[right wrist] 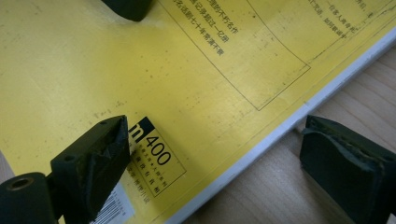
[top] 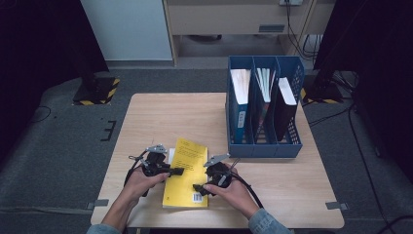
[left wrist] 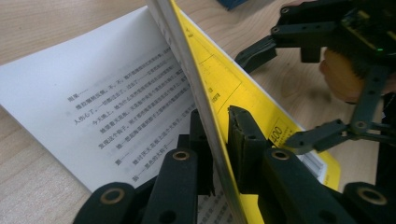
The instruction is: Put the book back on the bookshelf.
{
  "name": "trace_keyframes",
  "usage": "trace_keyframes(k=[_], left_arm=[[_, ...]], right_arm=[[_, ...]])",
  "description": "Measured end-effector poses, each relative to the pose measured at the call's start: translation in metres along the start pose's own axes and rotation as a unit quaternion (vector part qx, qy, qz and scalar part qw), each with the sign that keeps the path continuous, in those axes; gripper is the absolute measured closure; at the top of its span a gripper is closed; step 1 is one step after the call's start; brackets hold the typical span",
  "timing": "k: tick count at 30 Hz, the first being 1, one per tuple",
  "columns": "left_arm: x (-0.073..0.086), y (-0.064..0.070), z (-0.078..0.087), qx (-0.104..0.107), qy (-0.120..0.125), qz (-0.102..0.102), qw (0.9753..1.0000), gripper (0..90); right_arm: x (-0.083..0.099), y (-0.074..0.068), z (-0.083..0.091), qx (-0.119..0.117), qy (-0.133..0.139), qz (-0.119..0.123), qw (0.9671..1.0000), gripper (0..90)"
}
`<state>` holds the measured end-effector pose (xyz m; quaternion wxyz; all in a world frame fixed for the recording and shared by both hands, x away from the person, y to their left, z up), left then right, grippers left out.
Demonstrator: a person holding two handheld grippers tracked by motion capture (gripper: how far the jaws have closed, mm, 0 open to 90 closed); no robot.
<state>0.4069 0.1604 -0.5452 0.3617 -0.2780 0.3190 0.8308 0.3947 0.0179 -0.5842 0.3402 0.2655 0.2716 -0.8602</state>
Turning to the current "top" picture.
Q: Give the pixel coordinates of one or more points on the white cabinet panel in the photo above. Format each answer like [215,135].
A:
[130,29]

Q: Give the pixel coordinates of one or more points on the yellow book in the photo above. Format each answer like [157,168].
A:
[190,156]

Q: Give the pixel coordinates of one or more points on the person's right hand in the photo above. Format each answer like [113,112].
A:
[237,195]

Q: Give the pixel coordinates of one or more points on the illustrated teal book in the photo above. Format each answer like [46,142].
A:
[265,84]

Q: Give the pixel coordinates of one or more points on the beige desk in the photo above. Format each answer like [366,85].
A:
[224,18]

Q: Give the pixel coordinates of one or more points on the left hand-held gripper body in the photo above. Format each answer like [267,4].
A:
[156,162]

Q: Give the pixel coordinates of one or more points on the grey tape strip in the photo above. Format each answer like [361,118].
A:
[97,204]
[336,205]

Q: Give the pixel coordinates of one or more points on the person's left hand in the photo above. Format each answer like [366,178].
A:
[139,183]

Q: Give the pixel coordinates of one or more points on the blue file rack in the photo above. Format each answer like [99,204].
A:
[263,151]

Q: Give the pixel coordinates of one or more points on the dark curtain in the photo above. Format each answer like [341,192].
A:
[42,48]
[376,48]

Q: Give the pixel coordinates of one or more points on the black book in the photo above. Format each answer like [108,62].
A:
[285,107]

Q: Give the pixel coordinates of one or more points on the black striped stand base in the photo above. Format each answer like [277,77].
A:
[321,92]
[97,91]

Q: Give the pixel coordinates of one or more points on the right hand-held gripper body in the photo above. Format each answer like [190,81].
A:
[219,175]

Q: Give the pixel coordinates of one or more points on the grey label plate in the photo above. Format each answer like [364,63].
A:
[271,28]

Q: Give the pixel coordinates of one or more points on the thick light blue book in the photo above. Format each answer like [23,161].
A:
[241,87]

